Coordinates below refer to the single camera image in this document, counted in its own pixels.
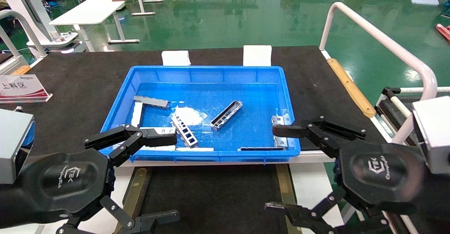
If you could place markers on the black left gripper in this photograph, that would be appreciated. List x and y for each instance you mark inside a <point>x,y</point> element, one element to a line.
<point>66,181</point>

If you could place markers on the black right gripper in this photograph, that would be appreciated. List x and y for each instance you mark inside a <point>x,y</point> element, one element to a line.
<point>383,174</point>

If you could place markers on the grey metal channel part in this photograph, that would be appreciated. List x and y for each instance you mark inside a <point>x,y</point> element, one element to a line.
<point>226,115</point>

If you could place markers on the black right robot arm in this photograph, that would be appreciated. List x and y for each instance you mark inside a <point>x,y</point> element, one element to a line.
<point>436,199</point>

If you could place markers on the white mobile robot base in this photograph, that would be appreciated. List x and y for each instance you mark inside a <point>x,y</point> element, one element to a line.
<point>56,40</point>

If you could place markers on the flat slotted metal part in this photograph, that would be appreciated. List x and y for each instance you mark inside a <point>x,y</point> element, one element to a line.
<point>158,130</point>

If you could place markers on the metal part with square holes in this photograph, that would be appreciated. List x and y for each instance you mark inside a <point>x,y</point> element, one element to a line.
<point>184,131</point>

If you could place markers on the black container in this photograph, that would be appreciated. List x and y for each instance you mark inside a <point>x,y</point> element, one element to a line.
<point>218,195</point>

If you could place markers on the grey ribbed metal part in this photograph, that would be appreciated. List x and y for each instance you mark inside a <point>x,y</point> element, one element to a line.
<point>151,101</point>

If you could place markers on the white metal bar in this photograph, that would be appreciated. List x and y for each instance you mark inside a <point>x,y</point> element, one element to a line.
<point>137,114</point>
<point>158,148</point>

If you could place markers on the thin white metal strip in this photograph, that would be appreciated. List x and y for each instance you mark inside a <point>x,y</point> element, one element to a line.
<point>195,149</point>

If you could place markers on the long wooden edge strip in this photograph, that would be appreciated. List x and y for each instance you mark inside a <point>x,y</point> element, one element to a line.
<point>351,86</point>

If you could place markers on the blue plastic bin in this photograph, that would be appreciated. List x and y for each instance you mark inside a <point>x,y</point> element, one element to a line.
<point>246,86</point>

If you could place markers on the white paper label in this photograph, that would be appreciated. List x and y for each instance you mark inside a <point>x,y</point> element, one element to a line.
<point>257,55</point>
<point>175,57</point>

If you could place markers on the acrylic sign with red print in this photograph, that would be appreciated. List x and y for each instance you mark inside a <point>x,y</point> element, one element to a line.
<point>21,88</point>

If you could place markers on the white tubular railing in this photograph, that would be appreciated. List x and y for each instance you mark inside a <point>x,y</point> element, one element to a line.
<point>379,37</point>

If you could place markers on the short wooden edge strip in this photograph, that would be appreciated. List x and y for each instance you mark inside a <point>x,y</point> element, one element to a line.
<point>21,70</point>

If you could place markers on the white desk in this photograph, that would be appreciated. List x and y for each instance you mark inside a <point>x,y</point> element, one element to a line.
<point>88,11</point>

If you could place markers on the red object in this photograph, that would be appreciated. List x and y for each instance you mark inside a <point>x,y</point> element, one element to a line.
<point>443,32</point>

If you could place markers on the grey tubular railing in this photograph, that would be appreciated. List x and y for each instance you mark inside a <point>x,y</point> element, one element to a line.
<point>21,26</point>

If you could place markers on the white machine column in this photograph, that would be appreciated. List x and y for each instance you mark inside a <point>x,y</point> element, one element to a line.
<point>31,5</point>

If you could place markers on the slotted metal bracket part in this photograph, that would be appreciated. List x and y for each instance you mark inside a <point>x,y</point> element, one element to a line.
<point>279,121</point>

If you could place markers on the black cart frame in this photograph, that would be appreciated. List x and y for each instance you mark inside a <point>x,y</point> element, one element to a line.
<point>393,111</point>

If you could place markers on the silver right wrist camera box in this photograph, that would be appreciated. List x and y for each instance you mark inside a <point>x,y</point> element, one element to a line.
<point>434,132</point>

